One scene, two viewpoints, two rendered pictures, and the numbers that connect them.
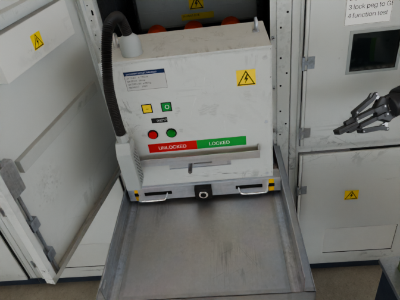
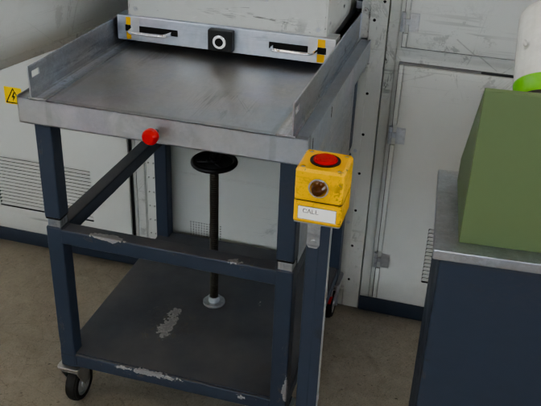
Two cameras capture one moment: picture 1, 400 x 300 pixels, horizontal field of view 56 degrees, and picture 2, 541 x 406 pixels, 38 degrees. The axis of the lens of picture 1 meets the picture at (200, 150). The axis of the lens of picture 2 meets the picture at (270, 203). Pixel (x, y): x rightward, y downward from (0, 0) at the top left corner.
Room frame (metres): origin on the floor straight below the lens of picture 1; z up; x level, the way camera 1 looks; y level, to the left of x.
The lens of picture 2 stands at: (-0.77, -0.40, 1.45)
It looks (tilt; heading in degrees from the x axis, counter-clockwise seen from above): 29 degrees down; 9
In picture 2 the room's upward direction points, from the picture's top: 2 degrees clockwise
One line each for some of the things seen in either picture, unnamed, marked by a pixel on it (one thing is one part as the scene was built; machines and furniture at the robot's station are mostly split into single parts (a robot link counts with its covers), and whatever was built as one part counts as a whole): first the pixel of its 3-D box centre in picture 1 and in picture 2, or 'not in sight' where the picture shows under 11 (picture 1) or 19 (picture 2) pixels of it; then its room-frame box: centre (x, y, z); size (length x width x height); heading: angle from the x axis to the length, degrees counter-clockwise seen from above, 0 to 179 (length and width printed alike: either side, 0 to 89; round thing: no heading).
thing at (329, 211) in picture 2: not in sight; (323, 188); (0.38, -0.30, 0.85); 0.08 x 0.08 x 0.10; 84
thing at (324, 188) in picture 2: not in sight; (317, 190); (0.34, -0.30, 0.87); 0.03 x 0.01 x 0.03; 84
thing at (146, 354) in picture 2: not in sight; (214, 210); (0.95, 0.02, 0.46); 0.64 x 0.58 x 0.66; 174
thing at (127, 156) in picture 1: (130, 162); not in sight; (0.96, 0.22, 1.09); 0.08 x 0.05 x 0.17; 174
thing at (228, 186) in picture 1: (203, 185); (225, 36); (1.02, 0.01, 0.90); 0.54 x 0.05 x 0.06; 84
